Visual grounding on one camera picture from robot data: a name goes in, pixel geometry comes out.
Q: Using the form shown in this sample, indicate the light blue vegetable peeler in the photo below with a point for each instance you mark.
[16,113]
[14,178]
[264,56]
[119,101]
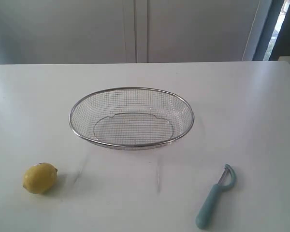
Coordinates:
[205,213]

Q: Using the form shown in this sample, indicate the yellow lemon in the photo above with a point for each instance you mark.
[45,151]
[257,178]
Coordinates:
[40,178]

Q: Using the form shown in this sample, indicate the white cabinet doors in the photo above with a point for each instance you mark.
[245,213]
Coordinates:
[129,31]

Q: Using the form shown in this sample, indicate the oval steel wire mesh basket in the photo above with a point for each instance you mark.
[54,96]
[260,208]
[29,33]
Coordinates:
[131,118]

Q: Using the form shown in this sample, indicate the window with dark frame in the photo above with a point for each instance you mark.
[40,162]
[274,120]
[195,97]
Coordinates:
[274,41]

